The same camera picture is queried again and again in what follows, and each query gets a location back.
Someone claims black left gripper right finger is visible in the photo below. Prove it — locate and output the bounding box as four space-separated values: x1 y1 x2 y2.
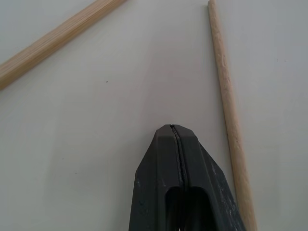
172 124 247 231

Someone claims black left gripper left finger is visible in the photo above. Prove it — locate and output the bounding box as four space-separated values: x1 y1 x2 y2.
128 124 185 231

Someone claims wooden chopstick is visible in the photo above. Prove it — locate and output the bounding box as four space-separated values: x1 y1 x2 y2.
207 0 258 231
0 0 128 91

